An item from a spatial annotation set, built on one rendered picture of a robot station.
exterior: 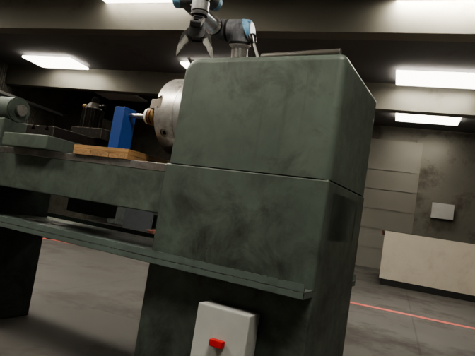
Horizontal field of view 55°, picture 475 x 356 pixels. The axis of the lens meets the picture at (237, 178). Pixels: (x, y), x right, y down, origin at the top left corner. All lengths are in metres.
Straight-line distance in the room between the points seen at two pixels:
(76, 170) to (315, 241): 1.09
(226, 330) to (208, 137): 0.63
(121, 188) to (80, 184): 0.22
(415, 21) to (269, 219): 4.11
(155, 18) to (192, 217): 4.81
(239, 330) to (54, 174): 1.12
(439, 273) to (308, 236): 6.23
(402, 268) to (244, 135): 6.18
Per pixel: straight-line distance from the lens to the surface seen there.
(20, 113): 2.64
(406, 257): 7.50
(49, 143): 2.08
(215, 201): 1.50
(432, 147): 11.15
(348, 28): 5.30
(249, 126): 1.49
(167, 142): 1.80
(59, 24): 7.02
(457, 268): 7.55
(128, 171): 1.81
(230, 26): 2.47
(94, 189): 1.92
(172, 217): 1.59
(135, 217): 10.83
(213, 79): 1.61
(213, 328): 1.43
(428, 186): 11.01
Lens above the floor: 0.72
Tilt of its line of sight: 4 degrees up
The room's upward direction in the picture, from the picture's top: 9 degrees clockwise
